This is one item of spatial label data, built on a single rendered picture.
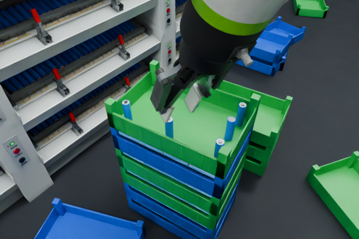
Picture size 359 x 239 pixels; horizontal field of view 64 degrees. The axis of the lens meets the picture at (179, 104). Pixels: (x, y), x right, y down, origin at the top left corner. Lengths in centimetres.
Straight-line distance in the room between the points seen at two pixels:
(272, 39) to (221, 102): 103
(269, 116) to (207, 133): 47
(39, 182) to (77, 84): 36
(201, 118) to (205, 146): 9
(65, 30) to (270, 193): 86
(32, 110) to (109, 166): 36
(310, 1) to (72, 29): 200
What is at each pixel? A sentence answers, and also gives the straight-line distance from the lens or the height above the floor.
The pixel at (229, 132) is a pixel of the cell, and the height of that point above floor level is 44.
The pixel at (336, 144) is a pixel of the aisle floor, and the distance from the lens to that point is 134.
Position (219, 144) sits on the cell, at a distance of 58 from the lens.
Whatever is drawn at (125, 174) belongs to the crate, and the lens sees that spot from 86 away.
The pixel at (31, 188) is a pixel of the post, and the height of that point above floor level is 6.
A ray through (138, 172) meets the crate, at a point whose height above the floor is 26.
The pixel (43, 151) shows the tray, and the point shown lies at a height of 13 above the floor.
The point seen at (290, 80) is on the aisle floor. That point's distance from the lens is 160.
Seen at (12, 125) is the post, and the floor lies 33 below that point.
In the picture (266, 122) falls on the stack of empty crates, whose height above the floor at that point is 16.
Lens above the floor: 91
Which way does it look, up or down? 42 degrees down
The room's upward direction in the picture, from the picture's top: straight up
